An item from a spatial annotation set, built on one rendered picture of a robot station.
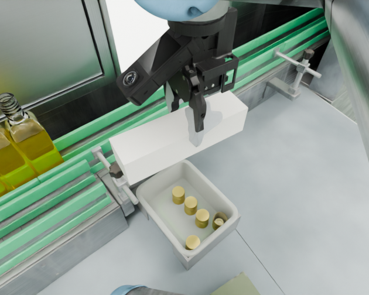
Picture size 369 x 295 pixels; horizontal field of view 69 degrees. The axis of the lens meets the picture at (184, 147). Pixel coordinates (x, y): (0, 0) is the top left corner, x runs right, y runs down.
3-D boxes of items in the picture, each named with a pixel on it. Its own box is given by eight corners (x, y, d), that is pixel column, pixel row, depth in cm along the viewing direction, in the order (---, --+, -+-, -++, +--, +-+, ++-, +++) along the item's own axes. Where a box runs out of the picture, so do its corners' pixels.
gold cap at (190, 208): (200, 210, 72) (200, 202, 69) (189, 218, 71) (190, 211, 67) (191, 201, 74) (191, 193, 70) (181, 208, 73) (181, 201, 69)
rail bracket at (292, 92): (266, 89, 101) (284, 33, 83) (304, 114, 93) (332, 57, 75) (258, 95, 99) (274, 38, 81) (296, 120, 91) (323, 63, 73)
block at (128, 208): (118, 184, 72) (112, 169, 67) (137, 209, 68) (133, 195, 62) (106, 191, 71) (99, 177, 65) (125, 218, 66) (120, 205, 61)
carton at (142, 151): (242, 130, 53) (248, 107, 48) (130, 185, 45) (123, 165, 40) (224, 111, 56) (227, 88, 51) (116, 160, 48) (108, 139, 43)
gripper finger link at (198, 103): (209, 133, 40) (204, 78, 35) (201, 137, 40) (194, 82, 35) (193, 120, 44) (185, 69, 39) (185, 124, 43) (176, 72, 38)
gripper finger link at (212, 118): (228, 143, 46) (225, 93, 40) (200, 157, 44) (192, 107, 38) (218, 134, 48) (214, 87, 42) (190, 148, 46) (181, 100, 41)
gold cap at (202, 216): (211, 223, 70) (212, 215, 67) (201, 231, 69) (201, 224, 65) (202, 212, 72) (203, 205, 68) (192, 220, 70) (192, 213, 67)
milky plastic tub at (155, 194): (184, 172, 82) (184, 155, 75) (238, 227, 71) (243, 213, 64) (136, 205, 75) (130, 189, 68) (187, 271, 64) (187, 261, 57)
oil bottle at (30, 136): (66, 166, 68) (27, 103, 51) (76, 181, 65) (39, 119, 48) (44, 178, 66) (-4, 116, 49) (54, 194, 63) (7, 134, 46)
